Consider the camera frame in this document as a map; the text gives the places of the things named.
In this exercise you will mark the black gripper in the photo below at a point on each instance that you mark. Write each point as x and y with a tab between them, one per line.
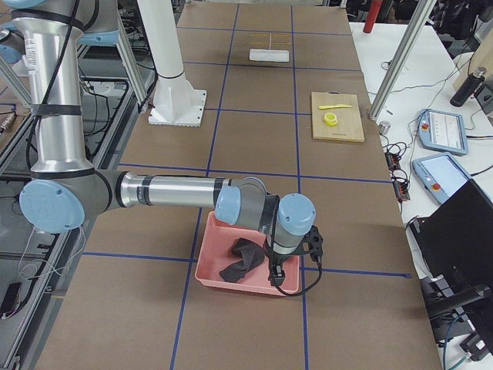
280	260

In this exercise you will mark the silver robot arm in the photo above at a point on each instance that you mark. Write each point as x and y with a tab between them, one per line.
66	189

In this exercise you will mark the black water bottle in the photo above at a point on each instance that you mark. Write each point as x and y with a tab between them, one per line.
469	86

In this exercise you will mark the pink plastic bin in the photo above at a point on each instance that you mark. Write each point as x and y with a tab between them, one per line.
215	255

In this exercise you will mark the bamboo cutting board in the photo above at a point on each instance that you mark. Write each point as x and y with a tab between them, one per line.
349	128

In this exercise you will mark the yellow lemon slices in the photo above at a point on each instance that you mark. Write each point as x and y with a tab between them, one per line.
330	119

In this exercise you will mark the black laptop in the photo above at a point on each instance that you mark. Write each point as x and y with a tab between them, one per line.
456	240

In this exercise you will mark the yellow plastic knife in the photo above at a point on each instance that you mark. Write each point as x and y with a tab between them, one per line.
335	106

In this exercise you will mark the near blue teach pendant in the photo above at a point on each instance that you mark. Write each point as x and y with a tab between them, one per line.
441	175

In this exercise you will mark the blue teach pendant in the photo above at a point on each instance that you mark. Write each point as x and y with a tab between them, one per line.
441	175
442	131

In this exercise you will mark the far blue teach pendant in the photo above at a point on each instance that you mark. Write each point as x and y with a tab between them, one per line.
442	131

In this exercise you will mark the white towel rack tray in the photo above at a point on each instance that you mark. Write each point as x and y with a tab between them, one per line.
269	55

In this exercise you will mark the red cylinder bottle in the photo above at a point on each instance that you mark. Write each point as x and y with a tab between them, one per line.
372	15

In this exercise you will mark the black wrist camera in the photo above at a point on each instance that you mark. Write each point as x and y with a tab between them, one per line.
312	245

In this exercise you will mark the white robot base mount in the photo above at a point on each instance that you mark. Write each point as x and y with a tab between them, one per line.
175	101

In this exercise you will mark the aluminium frame post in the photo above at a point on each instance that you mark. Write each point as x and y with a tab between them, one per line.
404	48

